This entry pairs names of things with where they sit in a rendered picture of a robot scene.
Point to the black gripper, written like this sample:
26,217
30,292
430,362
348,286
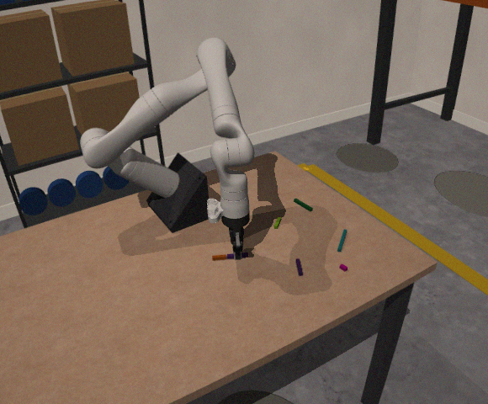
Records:
236,227

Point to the purple rod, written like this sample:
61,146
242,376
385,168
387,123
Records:
243,255
299,267

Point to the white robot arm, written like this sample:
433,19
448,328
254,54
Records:
100,148

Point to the turquoise rod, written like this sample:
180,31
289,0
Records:
342,240

